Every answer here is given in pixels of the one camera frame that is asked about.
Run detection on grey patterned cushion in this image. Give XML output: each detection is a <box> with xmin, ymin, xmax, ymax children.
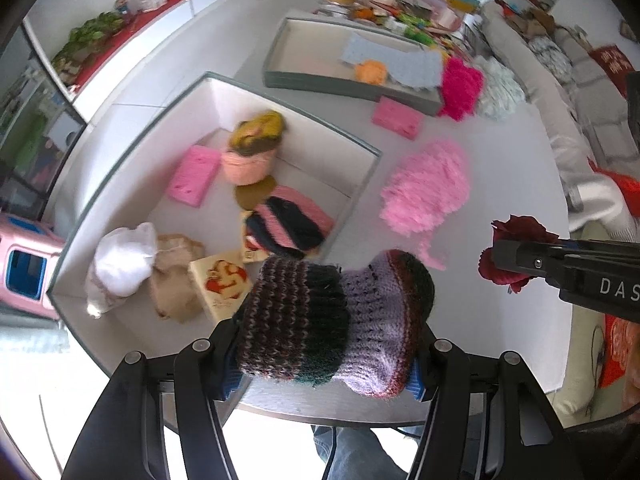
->
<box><xmin>527</xmin><ymin>35</ymin><xmax>573</xmax><ymax>86</ymax></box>

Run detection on beige socks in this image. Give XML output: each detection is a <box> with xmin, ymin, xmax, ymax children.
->
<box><xmin>149</xmin><ymin>233</ymin><xmax>208</xmax><ymax>322</ymax></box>

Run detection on red patterned cushion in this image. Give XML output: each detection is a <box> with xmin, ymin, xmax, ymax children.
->
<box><xmin>589</xmin><ymin>45</ymin><xmax>633</xmax><ymax>98</ymax></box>

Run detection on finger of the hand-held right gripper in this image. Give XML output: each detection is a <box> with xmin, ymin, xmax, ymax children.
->
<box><xmin>491</xmin><ymin>239</ymin><xmax>568</xmax><ymax>286</ymax></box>

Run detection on person's jeans legs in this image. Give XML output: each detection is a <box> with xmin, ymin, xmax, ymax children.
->
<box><xmin>310</xmin><ymin>425</ymin><xmax>426</xmax><ymax>480</ymax></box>

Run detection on white cabinet with red top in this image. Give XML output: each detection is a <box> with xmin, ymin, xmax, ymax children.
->
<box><xmin>22</xmin><ymin>0</ymin><xmax>261</xmax><ymax>106</ymax></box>

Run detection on black and pink fuzzy sock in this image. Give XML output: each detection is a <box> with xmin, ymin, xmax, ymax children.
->
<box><xmin>245</xmin><ymin>185</ymin><xmax>335</xmax><ymax>256</ymax></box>

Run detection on shallow grey tray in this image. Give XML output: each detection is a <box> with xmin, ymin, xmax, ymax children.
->
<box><xmin>263</xmin><ymin>17</ymin><xmax>446</xmax><ymax>117</ymax></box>

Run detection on white tray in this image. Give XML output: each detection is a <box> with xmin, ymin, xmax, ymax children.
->
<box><xmin>47</xmin><ymin>72</ymin><xmax>383</xmax><ymax>348</ymax></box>

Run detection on green potted plant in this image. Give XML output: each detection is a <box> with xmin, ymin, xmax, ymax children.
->
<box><xmin>52</xmin><ymin>10</ymin><xmax>126</xmax><ymax>73</ymax></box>

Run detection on pink sponge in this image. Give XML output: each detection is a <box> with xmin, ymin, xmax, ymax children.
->
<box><xmin>166</xmin><ymin>145</ymin><xmax>222</xmax><ymax>207</ymax></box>
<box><xmin>371</xmin><ymin>97</ymin><xmax>425</xmax><ymax>141</ymax></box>

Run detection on red patterned cloth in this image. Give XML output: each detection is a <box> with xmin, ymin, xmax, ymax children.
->
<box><xmin>600</xmin><ymin>312</ymin><xmax>640</xmax><ymax>391</ymax></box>

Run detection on peach and olive knit roll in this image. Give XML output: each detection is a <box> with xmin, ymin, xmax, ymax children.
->
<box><xmin>220</xmin><ymin>110</ymin><xmax>287</xmax><ymax>211</ymax></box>

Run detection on glass cabinet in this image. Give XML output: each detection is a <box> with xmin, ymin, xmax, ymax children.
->
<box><xmin>0</xmin><ymin>25</ymin><xmax>86</xmax><ymax>221</ymax></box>

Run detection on light pink fluffy cloth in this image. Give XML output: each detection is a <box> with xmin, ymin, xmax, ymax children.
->
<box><xmin>379</xmin><ymin>139</ymin><xmax>472</xmax><ymax>271</ymax></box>

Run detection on hot pink fluffy cloth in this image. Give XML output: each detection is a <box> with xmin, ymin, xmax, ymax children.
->
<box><xmin>437</xmin><ymin>56</ymin><xmax>485</xmax><ymax>122</ymax></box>

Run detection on pile of colourful packages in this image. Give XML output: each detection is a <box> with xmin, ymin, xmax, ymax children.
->
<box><xmin>312</xmin><ymin>0</ymin><xmax>481</xmax><ymax>53</ymax></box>

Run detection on pale blue fluffy cloth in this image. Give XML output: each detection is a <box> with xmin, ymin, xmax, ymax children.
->
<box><xmin>472</xmin><ymin>55</ymin><xmax>526</xmax><ymax>121</ymax></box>

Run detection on dark purple striped knit hat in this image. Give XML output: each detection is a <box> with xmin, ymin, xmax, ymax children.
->
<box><xmin>235</xmin><ymin>249</ymin><xmax>436</xmax><ymax>400</ymax></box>

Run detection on white bag with twine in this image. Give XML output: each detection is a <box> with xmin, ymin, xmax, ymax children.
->
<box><xmin>85</xmin><ymin>221</ymin><xmax>158</xmax><ymax>318</ymax></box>

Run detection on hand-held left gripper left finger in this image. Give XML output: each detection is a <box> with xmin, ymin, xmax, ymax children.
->
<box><xmin>61</xmin><ymin>317</ymin><xmax>251</xmax><ymax>480</ymax></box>

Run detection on pink plastic toy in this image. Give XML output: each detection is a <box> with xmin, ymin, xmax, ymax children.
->
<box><xmin>0</xmin><ymin>212</ymin><xmax>66</xmax><ymax>318</ymax></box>

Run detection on dark red artificial rose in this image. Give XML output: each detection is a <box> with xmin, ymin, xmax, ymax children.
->
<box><xmin>477</xmin><ymin>215</ymin><xmax>561</xmax><ymax>295</ymax></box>

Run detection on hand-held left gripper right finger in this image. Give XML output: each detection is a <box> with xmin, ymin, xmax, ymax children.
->
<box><xmin>405</xmin><ymin>320</ymin><xmax>583</xmax><ymax>480</ymax></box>

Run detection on white fringed blanket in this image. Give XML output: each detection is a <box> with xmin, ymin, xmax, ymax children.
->
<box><xmin>550</xmin><ymin>135</ymin><xmax>640</xmax><ymax>233</ymax></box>

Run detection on light blue textured cloth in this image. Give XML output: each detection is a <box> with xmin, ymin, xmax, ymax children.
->
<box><xmin>342</xmin><ymin>32</ymin><xmax>443</xmax><ymax>92</ymax></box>

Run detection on orange artificial rose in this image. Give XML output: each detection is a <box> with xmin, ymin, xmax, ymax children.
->
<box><xmin>355</xmin><ymin>59</ymin><xmax>390</xmax><ymax>85</ymax></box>

